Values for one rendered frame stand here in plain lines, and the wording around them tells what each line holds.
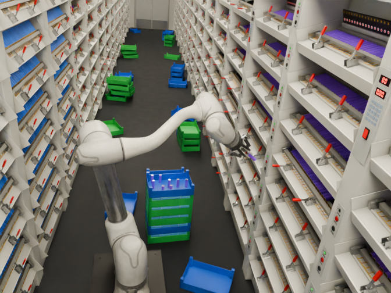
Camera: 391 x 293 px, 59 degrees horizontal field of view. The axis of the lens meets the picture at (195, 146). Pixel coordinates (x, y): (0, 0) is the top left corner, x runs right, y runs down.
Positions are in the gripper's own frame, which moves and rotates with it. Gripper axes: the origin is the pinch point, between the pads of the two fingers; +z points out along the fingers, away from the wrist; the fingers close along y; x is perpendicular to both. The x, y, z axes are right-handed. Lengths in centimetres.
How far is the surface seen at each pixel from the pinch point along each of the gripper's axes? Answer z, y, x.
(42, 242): -21, -124, 59
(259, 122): 18.1, 19.2, 17.4
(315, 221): -27, -4, -58
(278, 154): -1.1, 9.7, -15.2
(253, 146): 32.4, 6.3, 17.5
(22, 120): -72, -62, 75
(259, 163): 22.1, 0.1, 1.8
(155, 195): 11, -59, 38
